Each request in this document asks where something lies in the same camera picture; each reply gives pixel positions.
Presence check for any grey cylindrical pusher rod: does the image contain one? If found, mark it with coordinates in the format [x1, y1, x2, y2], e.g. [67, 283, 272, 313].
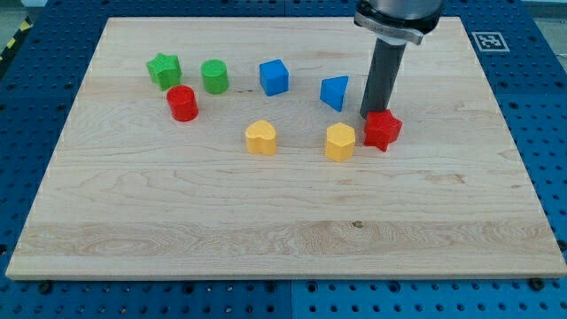
[360, 38, 406, 119]

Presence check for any blue triangle block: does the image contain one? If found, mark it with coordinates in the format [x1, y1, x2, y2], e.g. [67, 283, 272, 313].
[320, 75, 349, 112]

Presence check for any yellow hexagon block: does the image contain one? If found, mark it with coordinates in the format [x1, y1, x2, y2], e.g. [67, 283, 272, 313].
[325, 122, 356, 162]

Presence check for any red star block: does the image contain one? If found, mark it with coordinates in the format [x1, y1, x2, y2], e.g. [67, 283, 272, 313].
[363, 110, 403, 152]

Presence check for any white fiducial marker tag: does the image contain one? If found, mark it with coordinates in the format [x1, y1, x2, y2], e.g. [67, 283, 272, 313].
[471, 31, 509, 52]

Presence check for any blue cube block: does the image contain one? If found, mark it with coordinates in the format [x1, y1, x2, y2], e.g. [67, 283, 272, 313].
[259, 59, 289, 97]

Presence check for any yellow heart block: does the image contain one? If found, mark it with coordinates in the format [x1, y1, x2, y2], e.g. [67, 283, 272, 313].
[245, 120, 277, 156]

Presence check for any green cylinder block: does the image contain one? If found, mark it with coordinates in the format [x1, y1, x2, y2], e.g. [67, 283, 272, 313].
[200, 59, 229, 94]

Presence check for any light wooden board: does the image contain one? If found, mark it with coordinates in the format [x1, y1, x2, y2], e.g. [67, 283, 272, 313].
[6, 17, 566, 281]

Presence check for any red cylinder block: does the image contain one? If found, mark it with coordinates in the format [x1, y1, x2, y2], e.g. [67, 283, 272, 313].
[166, 85, 198, 122]

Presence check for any green star block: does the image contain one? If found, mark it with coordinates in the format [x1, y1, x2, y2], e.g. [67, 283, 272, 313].
[146, 52, 182, 90]

